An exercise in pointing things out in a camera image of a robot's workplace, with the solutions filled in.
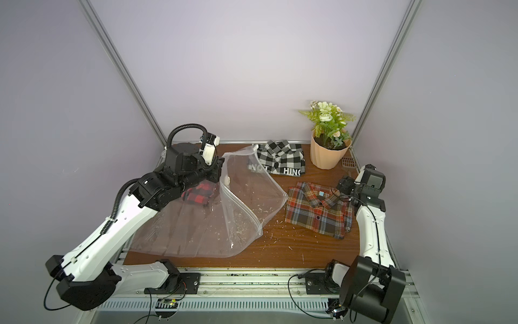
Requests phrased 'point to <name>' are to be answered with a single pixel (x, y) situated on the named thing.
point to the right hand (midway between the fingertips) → (353, 176)
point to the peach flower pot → (327, 156)
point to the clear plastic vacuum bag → (220, 219)
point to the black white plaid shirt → (280, 158)
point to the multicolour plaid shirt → (319, 208)
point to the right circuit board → (337, 311)
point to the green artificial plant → (329, 121)
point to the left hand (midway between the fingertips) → (225, 158)
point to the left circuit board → (166, 308)
